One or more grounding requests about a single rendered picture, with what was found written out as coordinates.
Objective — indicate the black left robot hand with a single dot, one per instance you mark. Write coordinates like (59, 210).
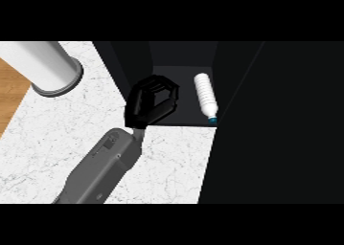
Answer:
(148, 105)

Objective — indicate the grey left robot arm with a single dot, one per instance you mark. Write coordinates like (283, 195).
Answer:
(103, 162)

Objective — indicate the white plastic water bottle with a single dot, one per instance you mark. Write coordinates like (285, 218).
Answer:
(205, 92)

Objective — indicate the dark grey cabinet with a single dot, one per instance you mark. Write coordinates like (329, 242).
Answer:
(180, 54)

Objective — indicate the dark grey cabinet door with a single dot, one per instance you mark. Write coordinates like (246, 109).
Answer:
(282, 127)

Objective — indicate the white cylinder with grey rim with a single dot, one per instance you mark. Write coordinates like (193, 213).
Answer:
(40, 65)

